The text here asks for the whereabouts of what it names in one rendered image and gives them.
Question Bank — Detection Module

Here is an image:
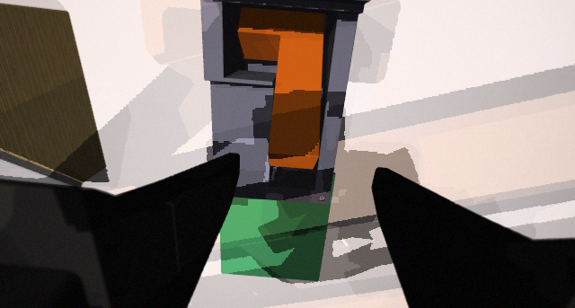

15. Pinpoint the orange l-shaped part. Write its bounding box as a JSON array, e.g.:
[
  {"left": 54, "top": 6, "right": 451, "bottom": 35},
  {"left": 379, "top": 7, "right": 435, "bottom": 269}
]
[{"left": 237, "top": 7, "right": 324, "bottom": 169}]

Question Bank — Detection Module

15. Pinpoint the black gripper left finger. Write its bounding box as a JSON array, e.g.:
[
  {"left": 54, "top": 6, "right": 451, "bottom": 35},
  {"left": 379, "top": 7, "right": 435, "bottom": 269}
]
[{"left": 0, "top": 153, "right": 240, "bottom": 308}]

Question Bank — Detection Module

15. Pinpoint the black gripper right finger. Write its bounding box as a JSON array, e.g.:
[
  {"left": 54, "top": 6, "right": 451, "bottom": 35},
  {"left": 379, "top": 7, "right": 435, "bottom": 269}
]
[{"left": 372, "top": 167, "right": 575, "bottom": 308}]

